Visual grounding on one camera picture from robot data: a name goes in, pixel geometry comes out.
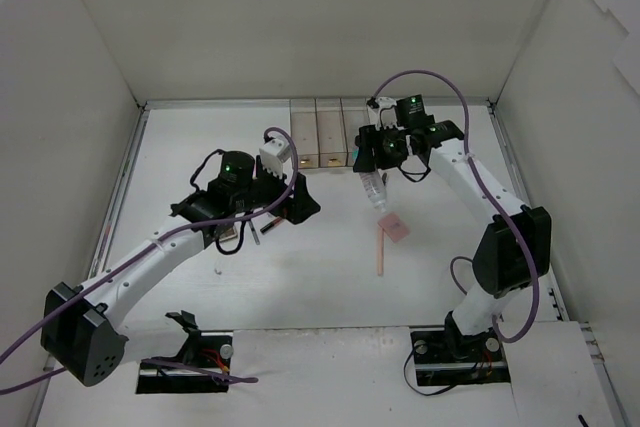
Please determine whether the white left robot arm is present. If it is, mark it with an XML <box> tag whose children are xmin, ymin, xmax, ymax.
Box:
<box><xmin>40</xmin><ymin>139</ymin><xmax>320</xmax><ymax>387</ymax></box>

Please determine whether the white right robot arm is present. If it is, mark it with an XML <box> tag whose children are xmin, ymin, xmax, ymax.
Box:
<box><xmin>353</xmin><ymin>95</ymin><xmax>552</xmax><ymax>359</ymax></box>

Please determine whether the red black lip gloss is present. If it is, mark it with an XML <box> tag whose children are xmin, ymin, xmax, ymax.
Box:
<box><xmin>260</xmin><ymin>217</ymin><xmax>284</xmax><ymax>234</ymax></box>

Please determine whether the grey checkered eyeliner pencil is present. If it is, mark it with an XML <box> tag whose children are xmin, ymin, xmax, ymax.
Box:
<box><xmin>248</xmin><ymin>221</ymin><xmax>260</xmax><ymax>246</ymax></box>

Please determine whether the clear three-slot organizer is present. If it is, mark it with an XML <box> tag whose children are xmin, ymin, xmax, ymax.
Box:
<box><xmin>289</xmin><ymin>97</ymin><xmax>370</xmax><ymax>169</ymax></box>

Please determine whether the brown eyeshadow palette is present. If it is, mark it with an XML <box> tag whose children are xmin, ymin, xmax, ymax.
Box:
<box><xmin>217</xmin><ymin>225</ymin><xmax>238</xmax><ymax>243</ymax></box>

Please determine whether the pink square compact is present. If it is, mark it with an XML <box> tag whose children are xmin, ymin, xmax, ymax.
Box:
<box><xmin>378</xmin><ymin>213</ymin><xmax>410</xmax><ymax>243</ymax></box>

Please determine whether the pink slim tube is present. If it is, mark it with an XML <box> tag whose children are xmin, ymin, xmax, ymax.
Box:
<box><xmin>376</xmin><ymin>227</ymin><xmax>385</xmax><ymax>277</ymax></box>

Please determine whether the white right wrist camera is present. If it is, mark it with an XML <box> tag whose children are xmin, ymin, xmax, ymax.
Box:
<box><xmin>366</xmin><ymin>97</ymin><xmax>396</xmax><ymax>130</ymax></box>

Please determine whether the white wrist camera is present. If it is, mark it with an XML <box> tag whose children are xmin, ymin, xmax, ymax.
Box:
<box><xmin>259</xmin><ymin>137</ymin><xmax>291</xmax><ymax>178</ymax></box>
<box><xmin>366</xmin><ymin>97</ymin><xmax>396</xmax><ymax>130</ymax></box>

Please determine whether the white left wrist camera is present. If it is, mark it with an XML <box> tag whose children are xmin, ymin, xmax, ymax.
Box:
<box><xmin>259</xmin><ymin>137</ymin><xmax>291</xmax><ymax>178</ymax></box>

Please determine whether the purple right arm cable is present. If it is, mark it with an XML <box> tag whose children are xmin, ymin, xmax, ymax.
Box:
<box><xmin>370</xmin><ymin>69</ymin><xmax>544</xmax><ymax>344</ymax></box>

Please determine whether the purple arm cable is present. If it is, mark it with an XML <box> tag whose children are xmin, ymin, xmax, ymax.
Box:
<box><xmin>0</xmin><ymin>126</ymin><xmax>301</xmax><ymax>396</ymax></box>
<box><xmin>370</xmin><ymin>69</ymin><xmax>544</xmax><ymax>344</ymax></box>

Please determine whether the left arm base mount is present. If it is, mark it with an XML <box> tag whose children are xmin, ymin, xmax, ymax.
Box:
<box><xmin>136</xmin><ymin>311</ymin><xmax>233</xmax><ymax>395</ymax></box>

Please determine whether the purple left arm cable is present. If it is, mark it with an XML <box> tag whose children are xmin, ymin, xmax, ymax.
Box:
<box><xmin>0</xmin><ymin>126</ymin><xmax>301</xmax><ymax>396</ymax></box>

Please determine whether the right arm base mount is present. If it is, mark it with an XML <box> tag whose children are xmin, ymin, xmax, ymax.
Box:
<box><xmin>403</xmin><ymin>329</ymin><xmax>511</xmax><ymax>397</ymax></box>

